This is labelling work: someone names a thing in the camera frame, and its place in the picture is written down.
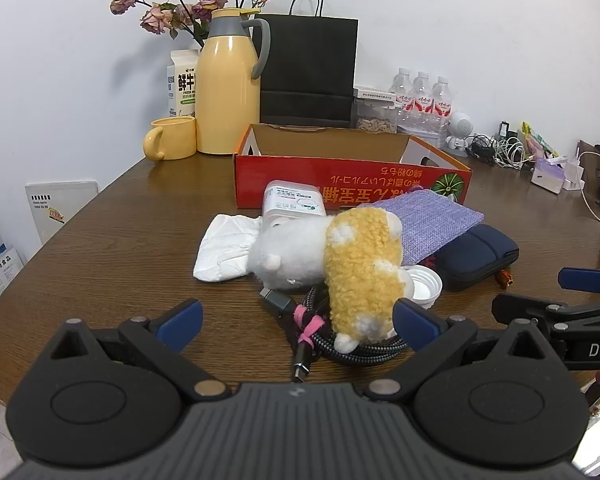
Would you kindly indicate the white and yellow plush toy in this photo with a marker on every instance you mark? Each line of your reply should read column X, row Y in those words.
column 360, row 270

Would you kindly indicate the white milk carton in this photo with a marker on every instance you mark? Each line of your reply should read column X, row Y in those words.
column 182, row 85

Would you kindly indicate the clear seed container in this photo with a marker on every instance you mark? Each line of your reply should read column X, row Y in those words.
column 375, row 122

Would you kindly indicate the small purple box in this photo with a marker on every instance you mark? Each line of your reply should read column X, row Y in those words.
column 547, row 174

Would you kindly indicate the purple woven pouch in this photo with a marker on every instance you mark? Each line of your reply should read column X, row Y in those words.
column 435, row 225

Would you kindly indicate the green yellow snack packets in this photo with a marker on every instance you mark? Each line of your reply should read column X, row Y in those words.
column 536, row 140

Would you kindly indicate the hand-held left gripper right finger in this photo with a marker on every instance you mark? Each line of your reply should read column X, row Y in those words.
column 417, row 325

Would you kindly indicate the white booklet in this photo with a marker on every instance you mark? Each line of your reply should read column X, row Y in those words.
column 60, row 205

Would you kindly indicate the yellow thermos jug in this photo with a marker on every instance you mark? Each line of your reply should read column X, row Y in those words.
column 225, row 100

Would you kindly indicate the black paper bag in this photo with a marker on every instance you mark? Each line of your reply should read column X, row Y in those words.
column 305, row 60

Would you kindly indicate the navy zip case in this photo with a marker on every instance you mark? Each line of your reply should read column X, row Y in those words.
column 475, row 260

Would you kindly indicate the small white bag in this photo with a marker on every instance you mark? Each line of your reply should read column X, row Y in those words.
column 575, row 172

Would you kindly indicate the blue and white bag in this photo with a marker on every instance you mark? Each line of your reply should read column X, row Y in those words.
column 0, row 270

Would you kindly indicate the red cardboard box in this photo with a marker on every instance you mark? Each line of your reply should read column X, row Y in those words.
column 250, row 180

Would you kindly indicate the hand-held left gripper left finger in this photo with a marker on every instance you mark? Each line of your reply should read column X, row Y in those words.
column 182, row 322

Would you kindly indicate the white tissue pack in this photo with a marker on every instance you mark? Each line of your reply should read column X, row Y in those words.
column 290, row 200

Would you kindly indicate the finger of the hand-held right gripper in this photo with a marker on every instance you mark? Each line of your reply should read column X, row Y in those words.
column 530, row 310
column 587, row 280

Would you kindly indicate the white plastic lid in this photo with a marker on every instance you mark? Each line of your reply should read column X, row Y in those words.
column 425, row 290

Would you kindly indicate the white robot toy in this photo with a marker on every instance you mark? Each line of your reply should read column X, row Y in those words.
column 461, row 125

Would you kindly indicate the yellow mug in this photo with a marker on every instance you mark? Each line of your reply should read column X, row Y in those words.
column 175, row 137

